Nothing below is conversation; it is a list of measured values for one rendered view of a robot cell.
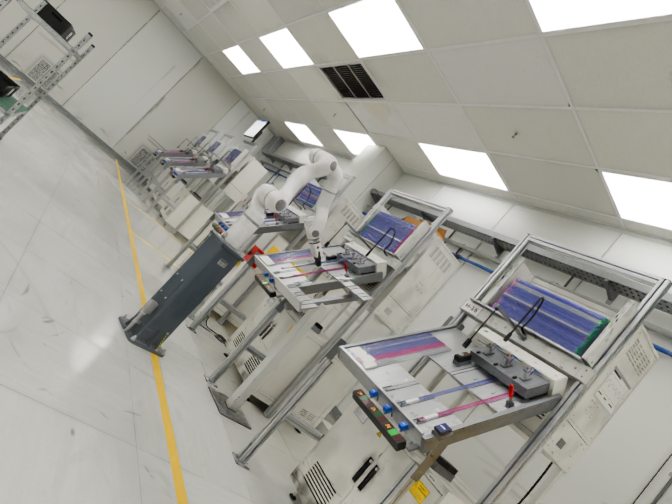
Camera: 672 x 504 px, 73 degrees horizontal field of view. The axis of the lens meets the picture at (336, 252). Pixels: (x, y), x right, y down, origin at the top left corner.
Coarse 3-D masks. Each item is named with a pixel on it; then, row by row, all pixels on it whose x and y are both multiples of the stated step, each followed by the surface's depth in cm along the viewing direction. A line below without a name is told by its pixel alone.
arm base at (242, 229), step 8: (240, 216) 257; (240, 224) 254; (248, 224) 254; (216, 232) 255; (224, 232) 253; (232, 232) 253; (240, 232) 253; (248, 232) 255; (224, 240) 250; (232, 240) 253; (240, 240) 254; (232, 248) 250
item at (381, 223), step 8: (376, 216) 360; (384, 216) 352; (392, 216) 346; (368, 224) 360; (376, 224) 352; (384, 224) 346; (392, 224) 339; (400, 224) 333; (408, 224) 327; (368, 232) 352; (376, 232) 345; (384, 232) 339; (392, 232) 332; (400, 232) 326; (408, 232) 321; (376, 240) 339; (384, 240) 333; (400, 240) 321; (384, 248) 326; (392, 248) 320
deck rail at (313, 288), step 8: (376, 272) 314; (352, 280) 305; (360, 280) 308; (368, 280) 310; (376, 280) 313; (304, 288) 290; (312, 288) 293; (320, 288) 295; (328, 288) 298; (336, 288) 301
